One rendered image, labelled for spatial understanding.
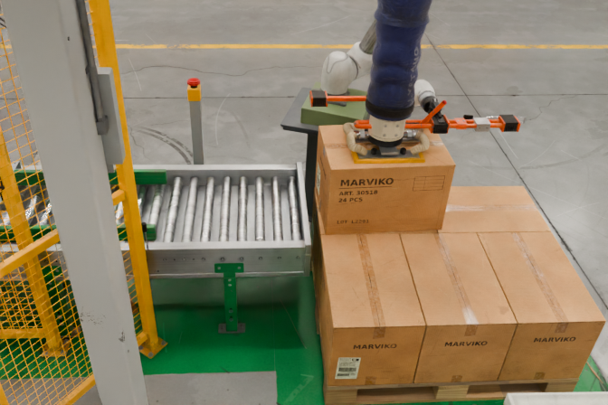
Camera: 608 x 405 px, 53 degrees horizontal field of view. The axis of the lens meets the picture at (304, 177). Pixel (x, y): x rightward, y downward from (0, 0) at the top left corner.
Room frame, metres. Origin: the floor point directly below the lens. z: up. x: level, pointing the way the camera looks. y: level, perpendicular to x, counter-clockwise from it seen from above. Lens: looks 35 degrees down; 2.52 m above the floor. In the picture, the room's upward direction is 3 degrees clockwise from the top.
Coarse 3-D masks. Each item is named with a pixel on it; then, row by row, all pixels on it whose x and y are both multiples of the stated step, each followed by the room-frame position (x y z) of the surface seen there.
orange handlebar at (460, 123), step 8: (328, 96) 2.76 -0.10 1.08; (336, 96) 2.76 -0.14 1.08; (344, 96) 2.77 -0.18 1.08; (352, 96) 2.77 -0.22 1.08; (360, 96) 2.78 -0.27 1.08; (360, 120) 2.53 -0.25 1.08; (368, 120) 2.53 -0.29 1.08; (408, 120) 2.55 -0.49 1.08; (416, 120) 2.56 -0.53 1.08; (456, 120) 2.57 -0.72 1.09; (464, 120) 2.57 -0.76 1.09; (472, 120) 2.59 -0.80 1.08; (496, 120) 2.60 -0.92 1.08; (360, 128) 2.48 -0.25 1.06; (456, 128) 2.54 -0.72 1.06; (464, 128) 2.54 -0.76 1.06
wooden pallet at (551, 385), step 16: (320, 336) 2.02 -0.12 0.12; (384, 384) 1.75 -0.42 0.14; (400, 384) 1.75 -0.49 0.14; (416, 384) 1.76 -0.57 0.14; (432, 384) 1.76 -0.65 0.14; (448, 384) 1.77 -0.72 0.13; (464, 384) 1.78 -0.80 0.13; (480, 384) 1.79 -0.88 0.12; (496, 384) 1.87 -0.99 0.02; (512, 384) 1.87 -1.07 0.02; (528, 384) 1.88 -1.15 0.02; (544, 384) 1.84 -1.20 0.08; (560, 384) 1.83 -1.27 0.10; (336, 400) 1.72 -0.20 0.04; (352, 400) 1.73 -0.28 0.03; (368, 400) 1.74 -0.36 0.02; (384, 400) 1.74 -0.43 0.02; (400, 400) 1.75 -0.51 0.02; (416, 400) 1.76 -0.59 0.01; (432, 400) 1.77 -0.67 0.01; (448, 400) 1.77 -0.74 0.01
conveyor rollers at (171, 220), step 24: (24, 192) 2.54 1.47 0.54; (144, 192) 2.58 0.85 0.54; (192, 192) 2.60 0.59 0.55; (240, 192) 2.63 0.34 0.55; (288, 192) 2.67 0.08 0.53; (120, 216) 2.37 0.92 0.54; (168, 216) 2.39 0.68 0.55; (192, 216) 2.40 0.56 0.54; (240, 216) 2.42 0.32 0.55; (264, 216) 2.45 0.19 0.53; (144, 240) 2.20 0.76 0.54; (168, 240) 2.20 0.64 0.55; (240, 240) 2.23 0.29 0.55; (264, 240) 2.25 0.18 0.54
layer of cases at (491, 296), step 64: (512, 192) 2.76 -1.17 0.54; (320, 256) 2.25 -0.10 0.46; (384, 256) 2.18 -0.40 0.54; (448, 256) 2.20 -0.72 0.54; (512, 256) 2.22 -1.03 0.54; (320, 320) 2.07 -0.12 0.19; (384, 320) 1.77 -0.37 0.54; (448, 320) 1.79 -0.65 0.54; (512, 320) 1.81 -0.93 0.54; (576, 320) 1.83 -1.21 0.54
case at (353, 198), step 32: (320, 128) 2.67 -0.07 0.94; (320, 160) 2.57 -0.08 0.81; (352, 160) 2.39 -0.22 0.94; (448, 160) 2.43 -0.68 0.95; (320, 192) 2.51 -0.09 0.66; (352, 192) 2.32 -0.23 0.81; (384, 192) 2.35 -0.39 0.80; (416, 192) 2.37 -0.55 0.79; (448, 192) 2.39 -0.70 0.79; (352, 224) 2.33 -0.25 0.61; (384, 224) 2.35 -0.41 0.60; (416, 224) 2.38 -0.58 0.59
